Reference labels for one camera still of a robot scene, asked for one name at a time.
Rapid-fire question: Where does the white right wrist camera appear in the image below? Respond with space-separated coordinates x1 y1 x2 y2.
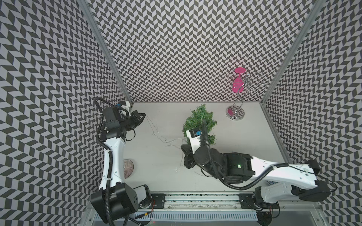
186 128 205 154

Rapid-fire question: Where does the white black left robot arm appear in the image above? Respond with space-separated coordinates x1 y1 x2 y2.
90 107 153 226

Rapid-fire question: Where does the pink glass plate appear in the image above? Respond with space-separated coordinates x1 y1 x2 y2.
123 159 134 179

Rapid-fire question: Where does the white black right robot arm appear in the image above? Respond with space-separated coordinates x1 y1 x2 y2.
181 144 333 211

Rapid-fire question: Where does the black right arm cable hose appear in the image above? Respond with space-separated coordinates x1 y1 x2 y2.
201 118 289 191

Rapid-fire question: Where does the aluminium corner post left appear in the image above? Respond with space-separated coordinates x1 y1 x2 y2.
77 0 133 106

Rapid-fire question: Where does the small green christmas tree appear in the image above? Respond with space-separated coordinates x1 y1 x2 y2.
183 104 217 145

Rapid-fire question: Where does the aluminium front rail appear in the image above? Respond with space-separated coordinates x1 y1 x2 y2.
84 191 323 212

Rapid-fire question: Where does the aluminium corner post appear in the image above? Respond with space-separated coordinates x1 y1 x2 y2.
77 0 133 106
261 0 326 105

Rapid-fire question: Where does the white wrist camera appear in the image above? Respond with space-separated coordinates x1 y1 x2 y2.
186 128 205 154
116 101 131 118

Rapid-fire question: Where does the blue white patterned plate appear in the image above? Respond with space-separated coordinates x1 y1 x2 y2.
267 180 278 186

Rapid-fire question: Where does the clear wire string light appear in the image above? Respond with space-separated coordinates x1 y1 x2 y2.
146 116 187 173

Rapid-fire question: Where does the pink wine glass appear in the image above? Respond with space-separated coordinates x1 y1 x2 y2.
232 67 246 94

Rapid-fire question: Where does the aluminium corner post right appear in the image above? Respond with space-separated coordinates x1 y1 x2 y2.
261 0 326 105

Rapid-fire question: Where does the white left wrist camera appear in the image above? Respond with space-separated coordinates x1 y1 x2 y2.
116 101 131 118

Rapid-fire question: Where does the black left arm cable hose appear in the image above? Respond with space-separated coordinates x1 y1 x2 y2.
93 97 131 226

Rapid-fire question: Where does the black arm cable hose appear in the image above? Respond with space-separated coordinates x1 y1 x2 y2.
93 97 131 226
201 118 289 191

